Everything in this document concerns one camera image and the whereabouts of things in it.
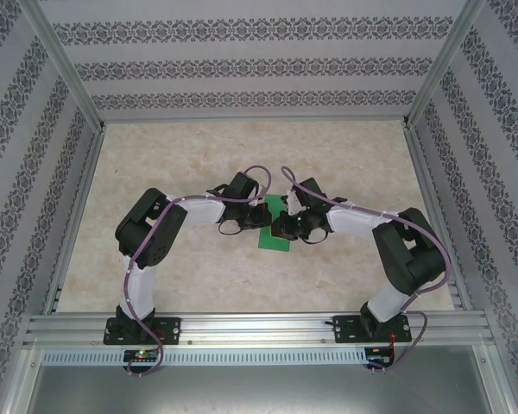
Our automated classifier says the grey metal sheet panel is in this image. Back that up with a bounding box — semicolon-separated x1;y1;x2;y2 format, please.
25;365;496;414

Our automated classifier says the right gripper thin black cable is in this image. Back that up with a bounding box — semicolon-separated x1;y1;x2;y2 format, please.
300;228;330;246

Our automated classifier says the gripper thin black cable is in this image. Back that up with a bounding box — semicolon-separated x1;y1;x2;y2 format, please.
218;218;245;236
300;228;330;246

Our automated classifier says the left gripper thin black cable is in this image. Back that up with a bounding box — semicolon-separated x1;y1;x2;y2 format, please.
218;218;245;236

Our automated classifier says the aluminium mounting rail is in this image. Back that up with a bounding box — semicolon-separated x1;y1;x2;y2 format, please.
23;309;494;349

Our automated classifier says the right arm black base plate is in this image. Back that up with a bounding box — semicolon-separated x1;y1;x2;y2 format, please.
332;314;412;345

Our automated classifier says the aluminium side rail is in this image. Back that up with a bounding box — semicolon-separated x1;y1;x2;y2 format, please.
401;127;475;312
41;127;108;315

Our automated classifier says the slotted grey cable duct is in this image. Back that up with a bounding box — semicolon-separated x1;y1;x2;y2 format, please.
41;347;369;367

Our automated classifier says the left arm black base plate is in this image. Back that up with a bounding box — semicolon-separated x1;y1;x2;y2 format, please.
104;317;182;346

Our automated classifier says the short aluminium frame post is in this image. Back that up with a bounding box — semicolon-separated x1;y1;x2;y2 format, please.
477;344;518;414
0;344;42;414

